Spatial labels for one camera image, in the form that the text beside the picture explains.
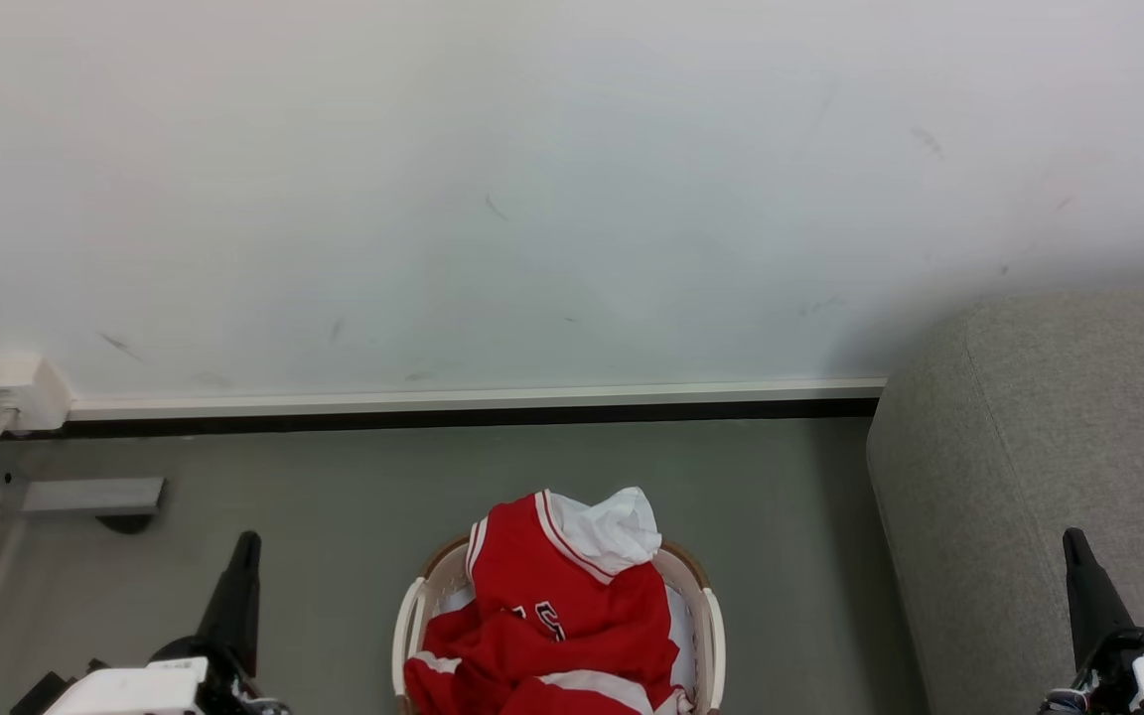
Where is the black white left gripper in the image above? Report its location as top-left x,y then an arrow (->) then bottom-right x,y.
44,530 -> 291,715

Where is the cream plastic laundry basket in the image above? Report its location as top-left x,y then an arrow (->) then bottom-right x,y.
391,534 -> 728,715

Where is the white black baseboard strip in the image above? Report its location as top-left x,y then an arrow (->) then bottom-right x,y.
64,375 -> 889,440

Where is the grey metal frame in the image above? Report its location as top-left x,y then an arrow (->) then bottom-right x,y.
0,377 -> 167,517

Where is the white wall socket box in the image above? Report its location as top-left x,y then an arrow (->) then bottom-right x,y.
0,350 -> 72,434

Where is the red white sports jersey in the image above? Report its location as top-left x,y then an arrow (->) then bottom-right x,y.
403,489 -> 695,715

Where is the grey fabric sofa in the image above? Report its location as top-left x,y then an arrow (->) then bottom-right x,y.
866,288 -> 1144,715

